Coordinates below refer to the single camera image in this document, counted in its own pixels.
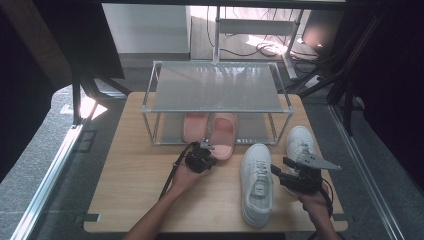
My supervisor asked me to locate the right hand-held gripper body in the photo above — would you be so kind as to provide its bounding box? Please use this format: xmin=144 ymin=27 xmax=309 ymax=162
xmin=288 ymin=148 xmax=343 ymax=194

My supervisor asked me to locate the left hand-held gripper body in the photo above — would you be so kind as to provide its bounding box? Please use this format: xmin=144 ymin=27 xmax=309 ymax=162
xmin=184 ymin=139 xmax=218 ymax=174

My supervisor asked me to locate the white sneaker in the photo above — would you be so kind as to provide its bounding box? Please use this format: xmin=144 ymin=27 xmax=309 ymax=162
xmin=285 ymin=125 xmax=317 ymax=198
xmin=239 ymin=143 xmax=275 ymax=228

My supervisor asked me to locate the pink slipper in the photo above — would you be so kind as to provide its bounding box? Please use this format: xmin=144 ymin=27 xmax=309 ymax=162
xmin=207 ymin=112 xmax=239 ymax=161
xmin=182 ymin=112 xmax=210 ymax=144

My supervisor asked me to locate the metal shoe rack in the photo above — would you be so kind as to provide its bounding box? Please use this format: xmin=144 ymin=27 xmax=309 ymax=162
xmin=141 ymin=59 xmax=295 ymax=146

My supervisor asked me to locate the person's right hand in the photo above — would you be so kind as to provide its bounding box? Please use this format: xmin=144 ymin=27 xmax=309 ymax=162
xmin=293 ymin=189 xmax=329 ymax=214

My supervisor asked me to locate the person's left hand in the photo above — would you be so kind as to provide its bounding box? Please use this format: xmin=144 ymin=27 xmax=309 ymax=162
xmin=169 ymin=163 xmax=209 ymax=198

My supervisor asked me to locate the black metal stand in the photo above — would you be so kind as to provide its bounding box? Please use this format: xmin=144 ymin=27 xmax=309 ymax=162
xmin=283 ymin=13 xmax=384 ymax=136

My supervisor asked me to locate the dark computer case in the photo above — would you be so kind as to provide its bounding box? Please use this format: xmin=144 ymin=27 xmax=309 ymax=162
xmin=301 ymin=9 xmax=344 ymax=58

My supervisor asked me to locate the black tripod stand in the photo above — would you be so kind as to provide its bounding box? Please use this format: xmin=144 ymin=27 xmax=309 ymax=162
xmin=70 ymin=64 xmax=133 ymax=127

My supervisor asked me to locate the white cabinet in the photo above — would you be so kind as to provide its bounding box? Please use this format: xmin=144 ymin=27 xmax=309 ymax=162
xmin=101 ymin=3 xmax=192 ymax=56

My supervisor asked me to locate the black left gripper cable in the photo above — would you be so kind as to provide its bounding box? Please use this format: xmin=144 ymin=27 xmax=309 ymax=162
xmin=159 ymin=141 xmax=198 ymax=201

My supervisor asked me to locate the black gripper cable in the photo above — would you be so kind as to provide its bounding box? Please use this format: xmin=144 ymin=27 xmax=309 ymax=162
xmin=301 ymin=178 xmax=335 ymax=240
xmin=159 ymin=141 xmax=198 ymax=201

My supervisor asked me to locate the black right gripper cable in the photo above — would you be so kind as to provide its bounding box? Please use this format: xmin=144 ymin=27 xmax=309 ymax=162
xmin=301 ymin=178 xmax=335 ymax=240

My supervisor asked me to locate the aluminium rail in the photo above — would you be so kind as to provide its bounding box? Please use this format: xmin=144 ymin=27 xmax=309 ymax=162
xmin=9 ymin=123 xmax=84 ymax=240
xmin=328 ymin=104 xmax=406 ymax=240

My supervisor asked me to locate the bundle of floor cables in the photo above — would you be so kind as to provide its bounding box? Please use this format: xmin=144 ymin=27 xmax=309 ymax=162
xmin=204 ymin=5 xmax=321 ymax=64

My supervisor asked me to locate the white metal desk frame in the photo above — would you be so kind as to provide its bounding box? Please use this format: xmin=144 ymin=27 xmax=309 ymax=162
xmin=212 ymin=5 xmax=306 ymax=80

